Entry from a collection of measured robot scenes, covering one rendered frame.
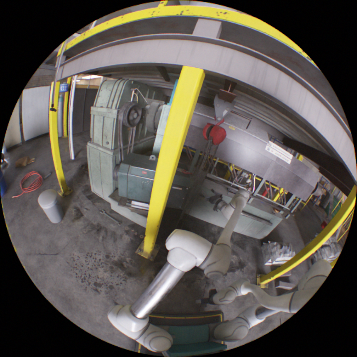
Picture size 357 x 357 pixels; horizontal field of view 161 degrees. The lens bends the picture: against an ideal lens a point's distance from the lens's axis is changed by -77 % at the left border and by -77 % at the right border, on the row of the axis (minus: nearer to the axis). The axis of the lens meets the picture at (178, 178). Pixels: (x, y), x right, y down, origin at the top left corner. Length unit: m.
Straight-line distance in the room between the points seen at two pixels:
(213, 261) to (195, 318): 0.76
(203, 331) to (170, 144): 1.30
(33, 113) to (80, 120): 2.23
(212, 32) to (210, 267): 1.09
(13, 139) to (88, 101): 3.53
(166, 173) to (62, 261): 1.53
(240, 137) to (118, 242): 1.93
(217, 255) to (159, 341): 0.57
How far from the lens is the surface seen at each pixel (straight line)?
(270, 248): 2.42
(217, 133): 1.02
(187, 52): 0.77
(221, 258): 0.60
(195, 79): 0.64
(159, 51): 0.83
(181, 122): 0.63
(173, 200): 1.38
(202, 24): 0.83
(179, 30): 1.04
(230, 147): 1.59
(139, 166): 1.21
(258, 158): 1.70
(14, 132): 6.22
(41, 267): 1.88
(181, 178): 1.28
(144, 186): 1.31
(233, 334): 0.99
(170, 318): 1.18
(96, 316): 1.54
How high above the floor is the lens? 1.47
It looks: 31 degrees down
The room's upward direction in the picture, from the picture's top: 18 degrees clockwise
